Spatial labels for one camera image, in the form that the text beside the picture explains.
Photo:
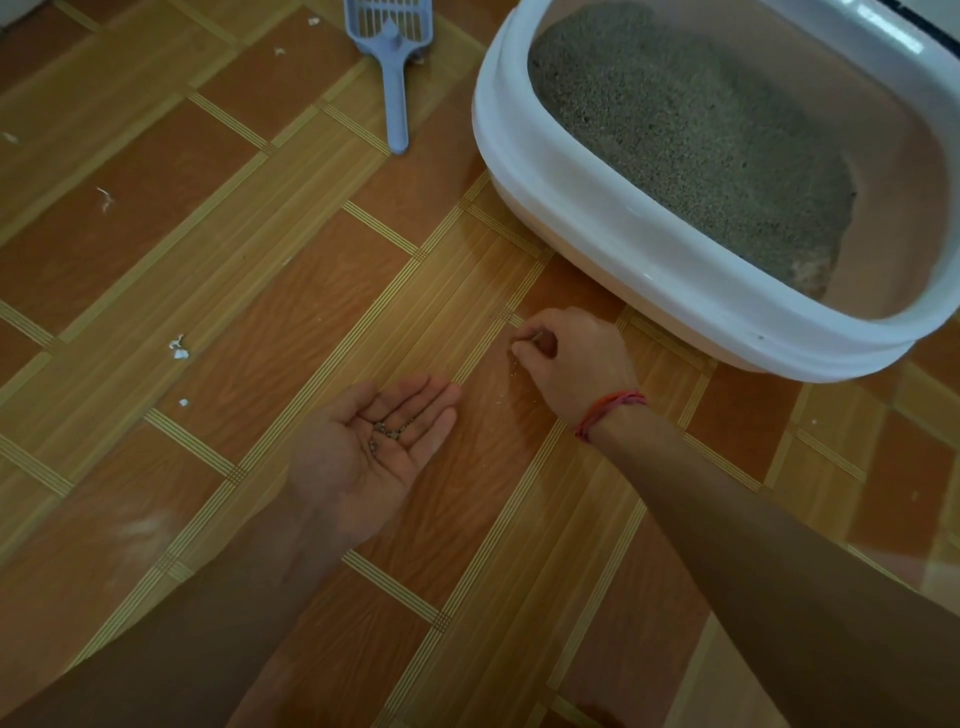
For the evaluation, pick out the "person's left forearm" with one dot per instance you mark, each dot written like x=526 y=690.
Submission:
x=187 y=630

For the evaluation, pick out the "blue litter scoop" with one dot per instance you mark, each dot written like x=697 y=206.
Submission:
x=394 y=52

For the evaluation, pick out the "person's right hand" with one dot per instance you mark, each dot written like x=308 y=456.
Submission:
x=581 y=367

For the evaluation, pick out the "person's left little finger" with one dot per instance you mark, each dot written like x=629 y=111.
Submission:
x=433 y=439

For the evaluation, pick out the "person's left hand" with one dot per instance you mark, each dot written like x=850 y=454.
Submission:
x=352 y=465

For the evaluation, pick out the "person's right forearm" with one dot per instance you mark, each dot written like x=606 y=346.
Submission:
x=787 y=577

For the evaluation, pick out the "grey cat litter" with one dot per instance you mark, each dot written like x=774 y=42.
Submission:
x=690 y=135

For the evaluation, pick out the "person's left middle finger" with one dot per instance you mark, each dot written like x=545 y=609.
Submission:
x=414 y=396

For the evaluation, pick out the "white cat litter box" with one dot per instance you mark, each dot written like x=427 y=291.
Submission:
x=675 y=240

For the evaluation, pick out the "grey litter granules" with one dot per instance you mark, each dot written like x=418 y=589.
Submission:
x=388 y=430

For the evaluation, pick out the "person's left thumb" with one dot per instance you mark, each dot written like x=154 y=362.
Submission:
x=346 y=400

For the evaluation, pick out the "person's right fingers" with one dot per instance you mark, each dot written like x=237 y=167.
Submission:
x=534 y=341

